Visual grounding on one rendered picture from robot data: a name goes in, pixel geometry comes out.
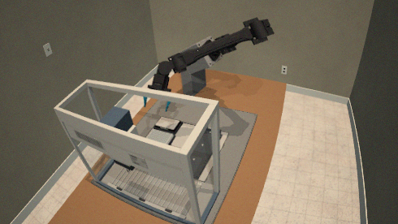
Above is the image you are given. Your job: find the white well plate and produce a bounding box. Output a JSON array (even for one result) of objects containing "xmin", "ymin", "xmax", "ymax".
[{"xmin": 147, "ymin": 129, "xmax": 174, "ymax": 144}]

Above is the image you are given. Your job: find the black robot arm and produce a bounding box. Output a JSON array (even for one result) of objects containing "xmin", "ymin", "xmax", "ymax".
[{"xmin": 152, "ymin": 18, "xmax": 275, "ymax": 90}]

